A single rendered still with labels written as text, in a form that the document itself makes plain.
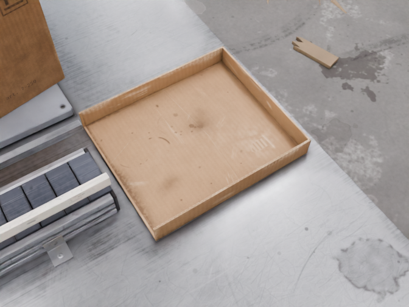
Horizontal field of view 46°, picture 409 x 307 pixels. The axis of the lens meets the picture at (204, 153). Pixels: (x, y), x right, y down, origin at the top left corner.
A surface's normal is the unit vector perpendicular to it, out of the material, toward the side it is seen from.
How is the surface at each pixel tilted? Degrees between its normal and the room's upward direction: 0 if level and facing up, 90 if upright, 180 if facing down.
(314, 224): 0
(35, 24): 90
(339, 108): 0
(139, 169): 0
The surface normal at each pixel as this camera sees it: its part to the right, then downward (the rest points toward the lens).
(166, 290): 0.01, -0.55
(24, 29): 0.70, 0.60
